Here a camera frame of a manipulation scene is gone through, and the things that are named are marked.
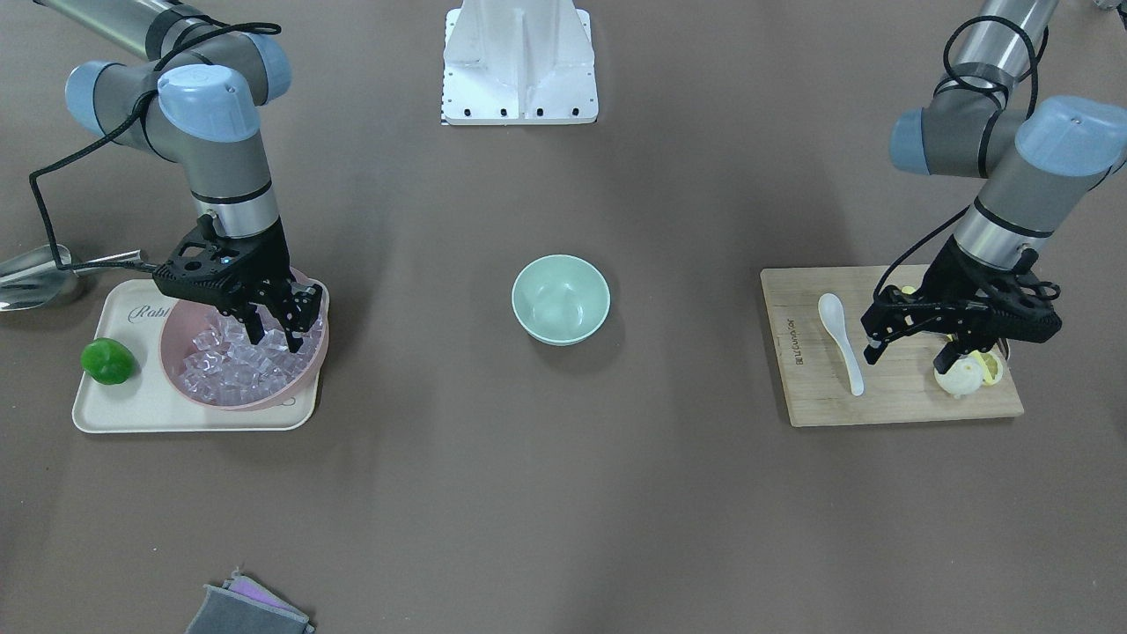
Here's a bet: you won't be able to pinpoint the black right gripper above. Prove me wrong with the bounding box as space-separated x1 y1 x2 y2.
152 216 323 352

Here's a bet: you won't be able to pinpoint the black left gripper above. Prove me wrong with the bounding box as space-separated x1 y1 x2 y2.
863 238 1063 374

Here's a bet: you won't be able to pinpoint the clear ice cubes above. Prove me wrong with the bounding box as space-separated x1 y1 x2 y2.
174 309 326 407

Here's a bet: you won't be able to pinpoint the white ceramic spoon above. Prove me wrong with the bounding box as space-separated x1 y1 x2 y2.
817 293 866 398

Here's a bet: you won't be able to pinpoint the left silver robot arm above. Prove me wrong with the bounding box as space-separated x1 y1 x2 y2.
861 1 1124 373

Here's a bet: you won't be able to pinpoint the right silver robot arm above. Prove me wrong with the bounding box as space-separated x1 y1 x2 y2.
29 1 323 352

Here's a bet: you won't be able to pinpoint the pink bowl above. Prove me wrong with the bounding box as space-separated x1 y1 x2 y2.
158 291 329 412

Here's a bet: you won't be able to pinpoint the stainless steel ice scoop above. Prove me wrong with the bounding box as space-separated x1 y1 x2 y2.
1 245 145 312

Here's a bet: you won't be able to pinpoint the mint green bowl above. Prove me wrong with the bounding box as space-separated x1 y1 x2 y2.
511 255 612 348

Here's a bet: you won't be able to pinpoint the white steamed bun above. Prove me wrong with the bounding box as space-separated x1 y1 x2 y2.
933 356 983 400

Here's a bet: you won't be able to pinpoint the wooden cutting board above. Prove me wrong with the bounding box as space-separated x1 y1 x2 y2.
760 266 1024 428

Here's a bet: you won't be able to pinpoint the beige serving tray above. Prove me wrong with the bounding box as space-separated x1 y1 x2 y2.
72 278 328 434

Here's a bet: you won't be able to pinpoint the green lime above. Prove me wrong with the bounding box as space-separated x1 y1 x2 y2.
79 337 137 386

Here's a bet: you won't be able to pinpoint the grey folded cloth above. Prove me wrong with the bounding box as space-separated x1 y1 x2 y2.
185 572 316 633

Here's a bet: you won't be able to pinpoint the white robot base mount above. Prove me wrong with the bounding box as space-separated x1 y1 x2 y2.
440 1 600 126

